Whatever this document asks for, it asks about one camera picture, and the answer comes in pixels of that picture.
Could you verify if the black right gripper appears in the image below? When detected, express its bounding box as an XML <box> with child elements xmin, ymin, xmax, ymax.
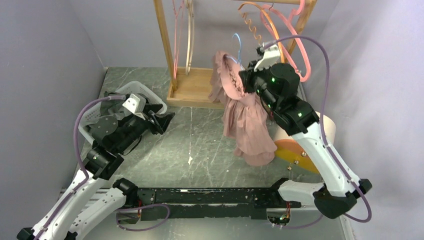
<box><xmin>239</xmin><ymin>58</ymin><xmax>279</xmax><ymax>112</ymax></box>

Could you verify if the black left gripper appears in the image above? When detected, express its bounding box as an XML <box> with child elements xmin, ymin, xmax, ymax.
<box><xmin>116</xmin><ymin>102</ymin><xmax>175</xmax><ymax>152</ymax></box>

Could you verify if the blue wire hanger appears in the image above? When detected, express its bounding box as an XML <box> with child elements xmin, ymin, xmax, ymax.
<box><xmin>226</xmin><ymin>32</ymin><xmax>245</xmax><ymax>70</ymax></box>

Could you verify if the pink pleated skirt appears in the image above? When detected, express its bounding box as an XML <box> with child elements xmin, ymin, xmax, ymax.
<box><xmin>208</xmin><ymin>51</ymin><xmax>277</xmax><ymax>167</ymax></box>

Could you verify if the grey skirt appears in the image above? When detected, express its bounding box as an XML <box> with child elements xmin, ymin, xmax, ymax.
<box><xmin>99</xmin><ymin>99</ymin><xmax>131</xmax><ymax>121</ymax></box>

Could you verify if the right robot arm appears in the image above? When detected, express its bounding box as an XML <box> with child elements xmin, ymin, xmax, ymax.
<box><xmin>238</xmin><ymin>63</ymin><xmax>372</xmax><ymax>219</ymax></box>

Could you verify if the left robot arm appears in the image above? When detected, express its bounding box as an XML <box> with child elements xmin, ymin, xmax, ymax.
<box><xmin>16</xmin><ymin>110</ymin><xmax>175</xmax><ymax>240</ymax></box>

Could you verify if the beige wooden hanger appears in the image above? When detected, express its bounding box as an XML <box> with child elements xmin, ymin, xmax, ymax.
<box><xmin>184</xmin><ymin>0</ymin><xmax>195</xmax><ymax>76</ymax></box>

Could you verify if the thick pink plastic hanger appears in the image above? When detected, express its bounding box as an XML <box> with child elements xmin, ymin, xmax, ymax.
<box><xmin>262</xmin><ymin>0</ymin><xmax>316</xmax><ymax>83</ymax></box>

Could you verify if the orange wavy plastic hanger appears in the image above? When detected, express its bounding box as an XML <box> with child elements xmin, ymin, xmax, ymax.
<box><xmin>237</xmin><ymin>1</ymin><xmax>286</xmax><ymax>64</ymax></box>

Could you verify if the wooden clothes rack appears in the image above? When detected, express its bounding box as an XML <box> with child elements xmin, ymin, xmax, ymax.
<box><xmin>153</xmin><ymin>0</ymin><xmax>300</xmax><ymax>109</ymax></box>

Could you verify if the white plastic laundry basket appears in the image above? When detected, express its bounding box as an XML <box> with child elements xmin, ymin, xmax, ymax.
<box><xmin>78</xmin><ymin>80</ymin><xmax>168</xmax><ymax>144</ymax></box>

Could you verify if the cream cylinder with orange base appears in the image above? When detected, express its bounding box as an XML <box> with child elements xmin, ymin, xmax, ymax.
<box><xmin>272</xmin><ymin>115</ymin><xmax>337</xmax><ymax>174</ymax></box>

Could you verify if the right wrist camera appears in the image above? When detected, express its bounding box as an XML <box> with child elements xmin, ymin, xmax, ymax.
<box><xmin>253</xmin><ymin>41</ymin><xmax>281</xmax><ymax>72</ymax></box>

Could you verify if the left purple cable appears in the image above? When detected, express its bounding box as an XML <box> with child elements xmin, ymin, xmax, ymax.
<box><xmin>33</xmin><ymin>95</ymin><xmax>127</xmax><ymax>240</ymax></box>

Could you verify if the thin pink wire hanger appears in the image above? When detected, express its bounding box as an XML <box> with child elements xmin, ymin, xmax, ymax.
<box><xmin>172</xmin><ymin>0</ymin><xmax>185</xmax><ymax>80</ymax></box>

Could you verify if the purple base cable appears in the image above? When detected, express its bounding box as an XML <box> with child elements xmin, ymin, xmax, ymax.
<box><xmin>115</xmin><ymin>202</ymin><xmax>172</xmax><ymax>232</ymax></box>

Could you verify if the black base frame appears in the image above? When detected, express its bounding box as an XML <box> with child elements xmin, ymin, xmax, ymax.
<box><xmin>112</xmin><ymin>178</ymin><xmax>302</xmax><ymax>221</ymax></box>

